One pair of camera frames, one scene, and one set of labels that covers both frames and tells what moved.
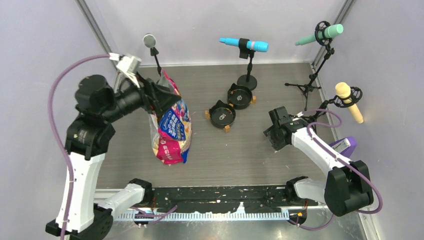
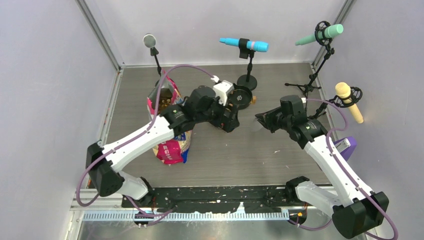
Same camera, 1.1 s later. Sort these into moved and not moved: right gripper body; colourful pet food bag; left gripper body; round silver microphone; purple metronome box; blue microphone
Moved: right gripper body; left gripper body
Not moved: colourful pet food bag; blue microphone; purple metronome box; round silver microphone
